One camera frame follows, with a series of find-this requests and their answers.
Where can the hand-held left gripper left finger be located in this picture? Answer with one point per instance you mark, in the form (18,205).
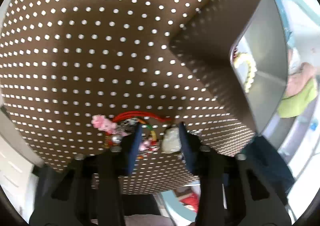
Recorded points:
(133,147)

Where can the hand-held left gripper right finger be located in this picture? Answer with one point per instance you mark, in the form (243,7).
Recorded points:
(187,150)

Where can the pale jade pendant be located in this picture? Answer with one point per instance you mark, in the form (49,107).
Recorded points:
(171,141)

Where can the pink charm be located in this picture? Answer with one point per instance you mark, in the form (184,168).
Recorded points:
(101,122)

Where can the silver metal tin box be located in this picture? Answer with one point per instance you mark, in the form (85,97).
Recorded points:
(265,41)

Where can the green blanket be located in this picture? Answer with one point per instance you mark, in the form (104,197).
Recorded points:
(297,101)

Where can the brown polka-dot tablecloth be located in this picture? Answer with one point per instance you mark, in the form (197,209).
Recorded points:
(75,41)

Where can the pink blanket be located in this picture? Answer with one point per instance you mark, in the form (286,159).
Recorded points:
(301,76)

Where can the pale teal bed frame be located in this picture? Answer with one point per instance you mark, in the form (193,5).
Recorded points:
(292,1)

